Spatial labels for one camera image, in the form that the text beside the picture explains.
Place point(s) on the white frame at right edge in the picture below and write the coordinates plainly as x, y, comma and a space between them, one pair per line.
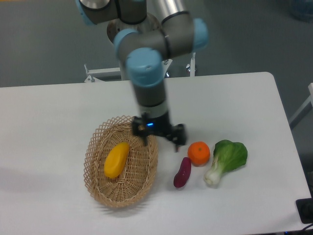
303, 109

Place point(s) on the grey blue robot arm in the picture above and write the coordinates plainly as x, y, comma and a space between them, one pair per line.
141, 54

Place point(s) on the green bok choy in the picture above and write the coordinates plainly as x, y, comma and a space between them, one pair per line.
227, 157

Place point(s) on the orange tangerine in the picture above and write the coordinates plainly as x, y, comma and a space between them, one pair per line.
199, 153

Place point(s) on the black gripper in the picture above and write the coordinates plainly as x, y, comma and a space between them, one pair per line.
160, 126

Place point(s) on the yellow mango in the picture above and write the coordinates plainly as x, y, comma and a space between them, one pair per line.
116, 160

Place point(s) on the black device at table edge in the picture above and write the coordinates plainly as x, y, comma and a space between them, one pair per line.
305, 210

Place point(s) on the purple sweet potato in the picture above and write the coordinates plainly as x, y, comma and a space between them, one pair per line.
183, 173

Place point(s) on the oval wicker basket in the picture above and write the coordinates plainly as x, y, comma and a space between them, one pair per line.
138, 174

